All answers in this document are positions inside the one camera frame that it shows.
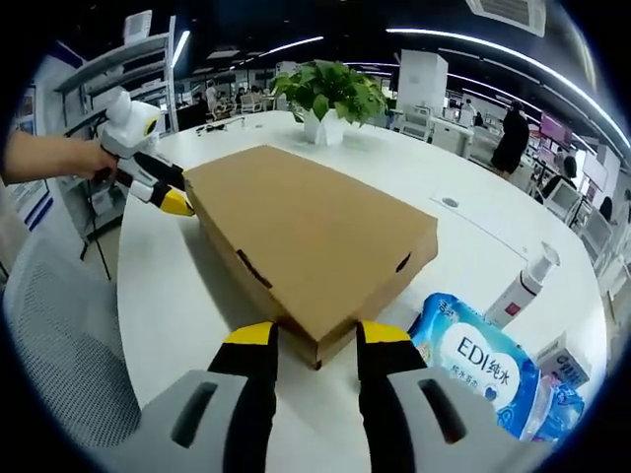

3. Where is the grey mesh office chair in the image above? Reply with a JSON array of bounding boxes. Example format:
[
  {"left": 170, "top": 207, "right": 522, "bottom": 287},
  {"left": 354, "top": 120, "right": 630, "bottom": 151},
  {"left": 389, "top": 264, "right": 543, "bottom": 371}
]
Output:
[{"left": 2, "top": 231, "right": 144, "bottom": 449}]

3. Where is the white vented box unit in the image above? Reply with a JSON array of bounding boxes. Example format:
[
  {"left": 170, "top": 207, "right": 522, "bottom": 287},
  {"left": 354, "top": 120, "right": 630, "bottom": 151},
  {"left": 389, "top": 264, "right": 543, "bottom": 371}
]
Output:
[{"left": 122, "top": 10, "right": 153, "bottom": 45}]

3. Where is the white square pillar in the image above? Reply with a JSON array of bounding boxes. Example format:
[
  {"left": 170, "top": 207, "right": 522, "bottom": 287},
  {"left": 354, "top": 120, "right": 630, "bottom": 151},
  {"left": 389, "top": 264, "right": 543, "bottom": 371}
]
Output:
[{"left": 396, "top": 48, "right": 450, "bottom": 112}]

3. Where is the small white carton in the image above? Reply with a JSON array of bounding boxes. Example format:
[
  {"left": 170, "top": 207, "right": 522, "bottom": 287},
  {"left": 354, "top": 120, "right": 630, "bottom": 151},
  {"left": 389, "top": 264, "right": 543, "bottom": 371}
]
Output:
[{"left": 534, "top": 330, "right": 593, "bottom": 390}]

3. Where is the green potted plant white pot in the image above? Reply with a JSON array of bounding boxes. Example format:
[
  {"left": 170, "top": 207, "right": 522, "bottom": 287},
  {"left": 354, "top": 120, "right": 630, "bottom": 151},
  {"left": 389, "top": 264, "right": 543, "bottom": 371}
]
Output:
[{"left": 269, "top": 59, "right": 390, "bottom": 147}]

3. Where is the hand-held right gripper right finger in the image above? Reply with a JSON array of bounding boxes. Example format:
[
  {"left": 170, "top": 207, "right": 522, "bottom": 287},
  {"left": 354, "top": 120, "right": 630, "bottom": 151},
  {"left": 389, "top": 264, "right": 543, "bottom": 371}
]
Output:
[{"left": 354, "top": 319, "right": 551, "bottom": 473}]

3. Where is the white office cabinet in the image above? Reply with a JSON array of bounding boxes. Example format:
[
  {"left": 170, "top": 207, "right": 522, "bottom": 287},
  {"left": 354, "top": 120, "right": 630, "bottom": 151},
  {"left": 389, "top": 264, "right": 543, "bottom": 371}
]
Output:
[{"left": 431, "top": 115, "right": 474, "bottom": 157}]

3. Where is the white ceiling air conditioner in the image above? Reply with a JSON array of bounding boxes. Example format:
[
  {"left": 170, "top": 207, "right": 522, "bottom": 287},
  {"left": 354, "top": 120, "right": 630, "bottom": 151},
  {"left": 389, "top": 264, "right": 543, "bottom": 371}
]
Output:
[{"left": 465, "top": 0, "right": 548, "bottom": 38}]

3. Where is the grey metal shelf rack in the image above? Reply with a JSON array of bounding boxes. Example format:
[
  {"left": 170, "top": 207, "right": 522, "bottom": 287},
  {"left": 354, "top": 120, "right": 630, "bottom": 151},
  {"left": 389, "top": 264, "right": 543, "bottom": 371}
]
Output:
[{"left": 53, "top": 14, "right": 178, "bottom": 144}]

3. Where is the person's left hand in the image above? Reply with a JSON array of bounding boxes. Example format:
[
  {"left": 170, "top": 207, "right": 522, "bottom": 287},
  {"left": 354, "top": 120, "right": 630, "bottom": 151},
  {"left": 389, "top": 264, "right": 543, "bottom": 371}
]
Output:
[{"left": 75, "top": 146, "right": 118, "bottom": 179}]

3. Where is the brown cardboard shoe box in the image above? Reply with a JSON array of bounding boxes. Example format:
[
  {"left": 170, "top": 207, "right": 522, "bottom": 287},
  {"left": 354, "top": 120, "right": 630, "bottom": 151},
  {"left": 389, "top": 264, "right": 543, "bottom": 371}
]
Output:
[{"left": 182, "top": 144, "right": 440, "bottom": 371}]

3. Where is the blue white wall poster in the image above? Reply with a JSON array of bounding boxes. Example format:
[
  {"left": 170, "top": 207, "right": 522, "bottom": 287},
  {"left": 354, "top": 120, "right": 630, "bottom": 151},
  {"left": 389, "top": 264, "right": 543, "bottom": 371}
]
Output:
[{"left": 9, "top": 83, "right": 55, "bottom": 233}]

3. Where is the white pump bottle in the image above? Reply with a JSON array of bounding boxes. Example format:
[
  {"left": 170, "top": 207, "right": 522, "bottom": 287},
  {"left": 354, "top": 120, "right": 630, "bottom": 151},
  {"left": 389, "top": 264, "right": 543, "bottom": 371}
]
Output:
[{"left": 484, "top": 240, "right": 562, "bottom": 330}]

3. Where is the short ceiling light strip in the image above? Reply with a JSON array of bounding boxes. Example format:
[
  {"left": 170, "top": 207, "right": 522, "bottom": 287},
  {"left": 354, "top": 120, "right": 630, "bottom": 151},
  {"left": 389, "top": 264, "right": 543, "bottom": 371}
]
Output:
[{"left": 170, "top": 29, "right": 191, "bottom": 68}]

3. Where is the purple monitor screen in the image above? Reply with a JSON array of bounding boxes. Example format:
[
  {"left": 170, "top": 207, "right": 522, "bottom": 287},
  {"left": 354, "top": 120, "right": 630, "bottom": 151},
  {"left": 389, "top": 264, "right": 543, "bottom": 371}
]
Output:
[{"left": 539, "top": 111, "right": 568, "bottom": 144}]

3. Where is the blue flowered soft tissue pack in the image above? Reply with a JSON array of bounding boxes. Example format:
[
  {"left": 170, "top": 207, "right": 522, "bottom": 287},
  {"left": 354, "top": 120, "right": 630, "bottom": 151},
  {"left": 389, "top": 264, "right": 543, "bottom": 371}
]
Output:
[{"left": 522, "top": 376, "right": 587, "bottom": 444}]

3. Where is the long curved ceiling light strip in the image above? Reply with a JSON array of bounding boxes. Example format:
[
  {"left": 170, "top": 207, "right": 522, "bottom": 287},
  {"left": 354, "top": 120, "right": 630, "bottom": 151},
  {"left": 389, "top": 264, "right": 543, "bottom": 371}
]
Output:
[{"left": 386, "top": 27, "right": 627, "bottom": 139}]

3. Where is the blue wet wipes pack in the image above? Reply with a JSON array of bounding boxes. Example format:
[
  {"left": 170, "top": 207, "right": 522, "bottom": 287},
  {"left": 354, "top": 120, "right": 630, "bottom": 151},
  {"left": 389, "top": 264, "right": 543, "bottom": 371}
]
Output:
[{"left": 408, "top": 291, "right": 543, "bottom": 442}]

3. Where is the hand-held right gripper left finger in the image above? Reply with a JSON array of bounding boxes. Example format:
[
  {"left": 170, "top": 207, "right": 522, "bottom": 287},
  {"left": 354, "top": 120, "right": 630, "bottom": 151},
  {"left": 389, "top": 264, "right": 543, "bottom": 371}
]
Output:
[{"left": 140, "top": 320, "right": 280, "bottom": 473}]

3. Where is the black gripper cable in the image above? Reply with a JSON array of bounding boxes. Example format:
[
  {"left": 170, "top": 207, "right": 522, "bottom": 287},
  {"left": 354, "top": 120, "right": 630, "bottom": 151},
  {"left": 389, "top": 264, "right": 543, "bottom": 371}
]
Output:
[{"left": 78, "top": 176, "right": 114, "bottom": 282}]

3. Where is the white office chair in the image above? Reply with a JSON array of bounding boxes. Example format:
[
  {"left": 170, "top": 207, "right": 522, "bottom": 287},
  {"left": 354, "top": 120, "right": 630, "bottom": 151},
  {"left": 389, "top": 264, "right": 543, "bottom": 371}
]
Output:
[
  {"left": 539, "top": 181, "right": 583, "bottom": 223},
  {"left": 401, "top": 105, "right": 433, "bottom": 142}
]

